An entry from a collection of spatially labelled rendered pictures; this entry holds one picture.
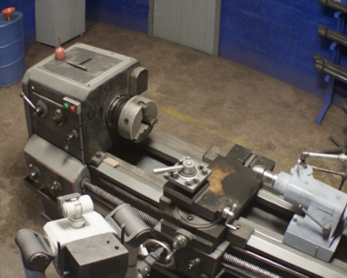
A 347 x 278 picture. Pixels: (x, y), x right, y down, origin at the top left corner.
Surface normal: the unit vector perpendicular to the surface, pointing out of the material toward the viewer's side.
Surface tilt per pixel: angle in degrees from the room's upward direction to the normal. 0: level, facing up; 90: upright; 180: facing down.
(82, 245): 11
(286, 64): 90
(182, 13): 90
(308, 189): 0
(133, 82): 90
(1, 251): 0
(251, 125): 0
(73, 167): 32
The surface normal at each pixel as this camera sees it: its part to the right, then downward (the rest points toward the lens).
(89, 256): 0.11, -0.88
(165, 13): -0.57, 0.50
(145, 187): -0.31, -0.34
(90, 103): 0.82, 0.37
